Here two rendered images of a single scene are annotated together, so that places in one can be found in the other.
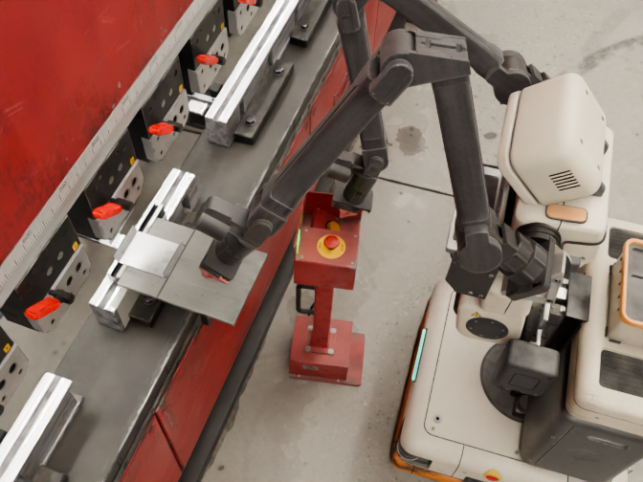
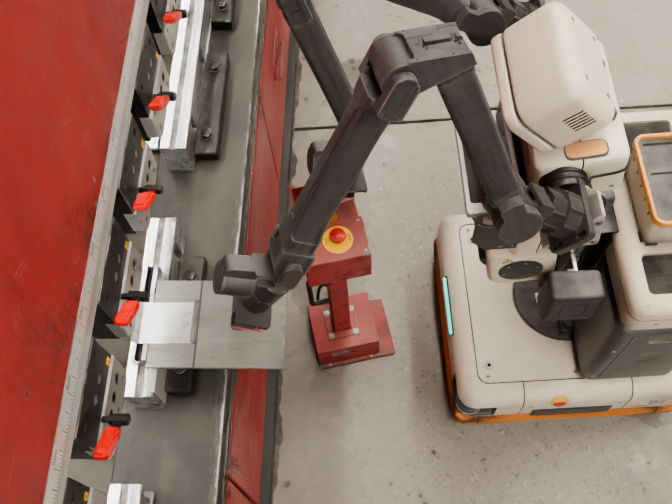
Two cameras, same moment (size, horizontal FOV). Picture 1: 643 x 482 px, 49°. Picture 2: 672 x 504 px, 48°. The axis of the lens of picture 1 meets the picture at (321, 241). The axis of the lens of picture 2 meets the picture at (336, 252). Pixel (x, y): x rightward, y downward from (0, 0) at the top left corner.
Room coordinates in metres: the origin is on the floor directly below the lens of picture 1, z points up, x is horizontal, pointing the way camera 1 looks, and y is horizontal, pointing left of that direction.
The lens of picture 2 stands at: (0.15, 0.12, 2.38)
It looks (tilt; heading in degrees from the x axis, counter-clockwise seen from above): 64 degrees down; 350
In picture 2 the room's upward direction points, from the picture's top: 6 degrees counter-clockwise
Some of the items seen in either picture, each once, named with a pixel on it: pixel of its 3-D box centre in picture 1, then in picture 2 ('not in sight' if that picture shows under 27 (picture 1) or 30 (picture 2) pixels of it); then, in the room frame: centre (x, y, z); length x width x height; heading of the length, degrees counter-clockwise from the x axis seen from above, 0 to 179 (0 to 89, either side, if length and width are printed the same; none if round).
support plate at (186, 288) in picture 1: (193, 269); (218, 323); (0.74, 0.27, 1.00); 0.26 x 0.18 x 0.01; 73
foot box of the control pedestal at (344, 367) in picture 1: (328, 348); (351, 327); (1.01, -0.05, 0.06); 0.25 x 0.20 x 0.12; 86
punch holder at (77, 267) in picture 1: (36, 270); (78, 401); (0.57, 0.47, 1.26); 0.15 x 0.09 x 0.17; 163
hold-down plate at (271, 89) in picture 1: (265, 99); (212, 104); (1.35, 0.18, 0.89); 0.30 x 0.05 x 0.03; 163
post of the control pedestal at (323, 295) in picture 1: (323, 302); (337, 288); (1.01, -0.02, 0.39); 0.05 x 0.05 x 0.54; 86
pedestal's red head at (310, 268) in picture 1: (328, 237); (330, 229); (1.01, -0.02, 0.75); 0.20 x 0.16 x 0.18; 176
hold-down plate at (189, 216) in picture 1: (170, 267); (187, 323); (0.81, 0.34, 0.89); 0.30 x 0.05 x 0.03; 163
